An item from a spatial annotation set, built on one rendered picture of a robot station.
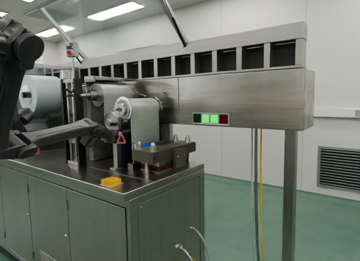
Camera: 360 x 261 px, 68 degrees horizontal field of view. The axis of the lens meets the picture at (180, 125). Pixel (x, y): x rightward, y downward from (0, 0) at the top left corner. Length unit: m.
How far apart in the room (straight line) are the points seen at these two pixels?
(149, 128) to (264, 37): 0.82
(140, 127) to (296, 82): 0.87
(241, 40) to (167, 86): 0.56
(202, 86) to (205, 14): 2.98
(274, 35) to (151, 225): 1.12
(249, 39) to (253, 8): 2.66
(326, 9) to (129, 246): 3.39
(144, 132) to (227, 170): 2.82
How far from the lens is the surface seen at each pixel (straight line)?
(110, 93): 1.74
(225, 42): 1.56
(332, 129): 3.74
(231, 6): 4.31
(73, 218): 1.67
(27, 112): 1.49
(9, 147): 1.01
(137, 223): 1.32
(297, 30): 1.43
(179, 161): 1.54
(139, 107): 1.57
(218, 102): 1.55
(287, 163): 1.61
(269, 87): 1.43
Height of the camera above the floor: 1.31
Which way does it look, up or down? 6 degrees down
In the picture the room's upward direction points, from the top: 1 degrees counter-clockwise
